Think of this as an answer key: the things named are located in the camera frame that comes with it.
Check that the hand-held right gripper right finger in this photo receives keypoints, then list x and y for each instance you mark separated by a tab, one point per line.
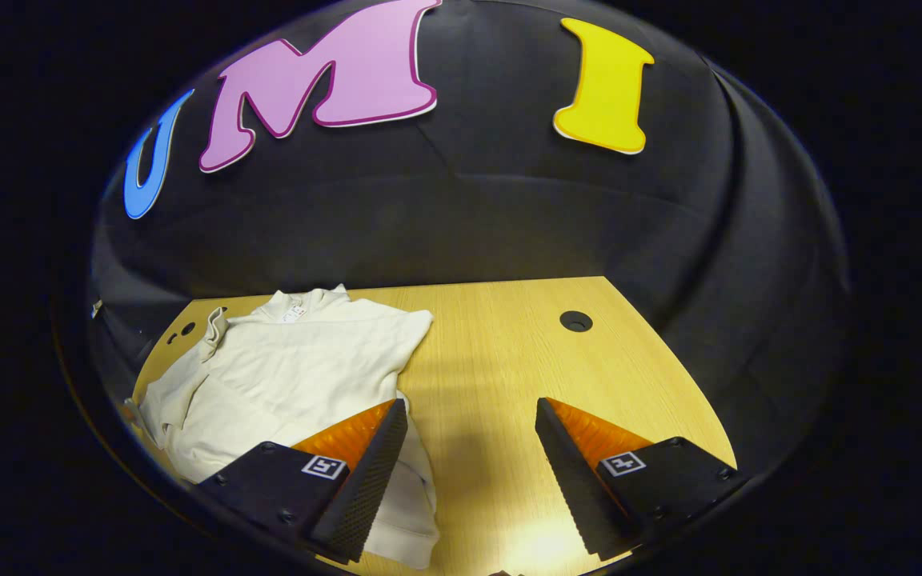
573	488

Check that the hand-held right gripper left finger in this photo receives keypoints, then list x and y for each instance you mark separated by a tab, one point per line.
365	488

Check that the cream white sweatshirt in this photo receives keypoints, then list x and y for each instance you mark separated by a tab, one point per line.
293	368

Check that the black backdrop cloth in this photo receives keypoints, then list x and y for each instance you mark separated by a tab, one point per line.
509	216

